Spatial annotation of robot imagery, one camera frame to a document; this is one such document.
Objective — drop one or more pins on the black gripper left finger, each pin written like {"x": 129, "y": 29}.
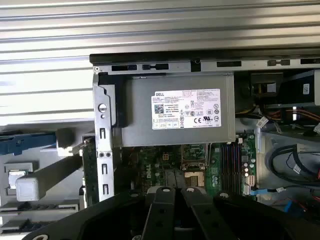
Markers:
{"x": 125, "y": 215}

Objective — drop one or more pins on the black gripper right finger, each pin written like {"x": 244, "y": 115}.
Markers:
{"x": 250, "y": 217}

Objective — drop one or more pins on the blue RAM stick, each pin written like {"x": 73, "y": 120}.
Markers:
{"x": 37, "y": 207}
{"x": 30, "y": 225}

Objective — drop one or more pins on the black RAM slot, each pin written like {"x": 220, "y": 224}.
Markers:
{"x": 228, "y": 170}
{"x": 223, "y": 170}
{"x": 234, "y": 170}
{"x": 239, "y": 170}

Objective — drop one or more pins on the green motherboard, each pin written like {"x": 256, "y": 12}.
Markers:
{"x": 215, "y": 175}

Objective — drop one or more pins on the green graphics card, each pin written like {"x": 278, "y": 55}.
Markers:
{"x": 88, "y": 162}

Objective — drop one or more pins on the CPU socket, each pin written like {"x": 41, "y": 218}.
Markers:
{"x": 193, "y": 178}

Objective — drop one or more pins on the metal socket cover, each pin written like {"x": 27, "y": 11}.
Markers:
{"x": 195, "y": 164}

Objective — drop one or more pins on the black grey PC case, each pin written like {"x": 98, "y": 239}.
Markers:
{"x": 102, "y": 140}

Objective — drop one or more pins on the grey parts rack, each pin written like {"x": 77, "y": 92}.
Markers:
{"x": 27, "y": 187}

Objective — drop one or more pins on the grey power supply unit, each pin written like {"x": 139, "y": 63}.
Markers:
{"x": 140, "y": 112}

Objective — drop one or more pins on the silver CPU chip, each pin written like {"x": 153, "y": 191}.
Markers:
{"x": 15, "y": 178}

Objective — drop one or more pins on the hard disk in blue carrier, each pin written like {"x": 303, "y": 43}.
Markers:
{"x": 30, "y": 143}

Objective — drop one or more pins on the grey metal drive bay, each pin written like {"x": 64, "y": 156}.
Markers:
{"x": 295, "y": 87}

